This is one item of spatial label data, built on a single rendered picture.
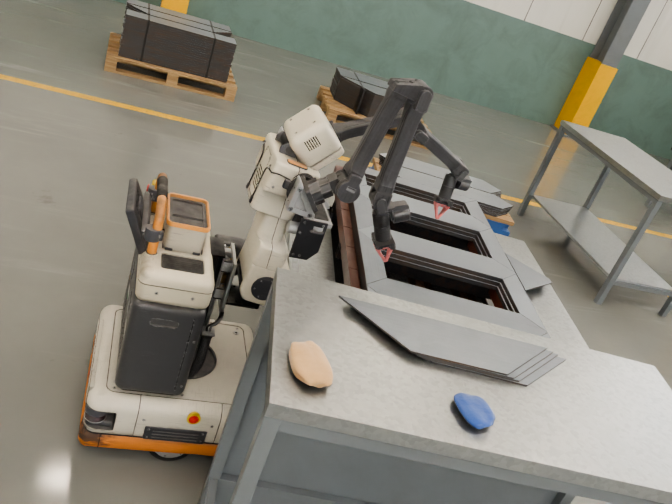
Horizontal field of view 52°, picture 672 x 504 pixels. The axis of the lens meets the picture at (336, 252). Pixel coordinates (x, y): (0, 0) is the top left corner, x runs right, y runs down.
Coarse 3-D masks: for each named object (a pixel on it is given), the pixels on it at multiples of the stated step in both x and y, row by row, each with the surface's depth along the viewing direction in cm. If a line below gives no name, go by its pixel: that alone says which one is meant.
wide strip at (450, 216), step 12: (360, 192) 329; (408, 204) 336; (420, 204) 341; (432, 204) 347; (432, 216) 332; (444, 216) 338; (456, 216) 343; (468, 216) 349; (468, 228) 334; (480, 228) 339
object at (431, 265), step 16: (368, 176) 355; (400, 192) 359; (416, 192) 360; (352, 208) 314; (464, 208) 362; (352, 224) 305; (416, 224) 330; (432, 224) 331; (448, 224) 333; (480, 240) 331; (384, 256) 287; (400, 256) 288; (416, 256) 289; (432, 272) 292; (448, 272) 293; (464, 272) 294; (496, 288) 296; (512, 304) 281
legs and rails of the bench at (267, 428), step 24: (264, 408) 158; (264, 432) 157; (288, 432) 158; (312, 432) 158; (336, 432) 159; (264, 456) 161; (408, 456) 163; (432, 456) 164; (216, 480) 240; (240, 480) 165; (528, 480) 169; (552, 480) 170
